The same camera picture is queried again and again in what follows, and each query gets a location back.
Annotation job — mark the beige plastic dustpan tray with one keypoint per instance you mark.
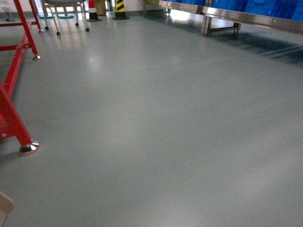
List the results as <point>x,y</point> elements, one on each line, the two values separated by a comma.
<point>6,207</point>

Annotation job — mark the metal roller shelf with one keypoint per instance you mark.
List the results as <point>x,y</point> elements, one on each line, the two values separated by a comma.
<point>238,18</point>

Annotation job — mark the yellow black traffic cone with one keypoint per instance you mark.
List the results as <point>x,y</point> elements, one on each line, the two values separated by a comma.
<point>120,12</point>

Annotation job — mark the red white traffic cone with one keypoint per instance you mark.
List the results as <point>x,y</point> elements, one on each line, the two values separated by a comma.
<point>93,17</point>

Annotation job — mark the green potted plant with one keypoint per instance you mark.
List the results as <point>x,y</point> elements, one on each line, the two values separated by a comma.
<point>100,7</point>

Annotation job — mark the grey office chair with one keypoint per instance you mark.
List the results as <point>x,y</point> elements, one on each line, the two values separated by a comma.
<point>58,8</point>

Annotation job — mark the red table frame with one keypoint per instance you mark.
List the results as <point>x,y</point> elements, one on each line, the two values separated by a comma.
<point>11,124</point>

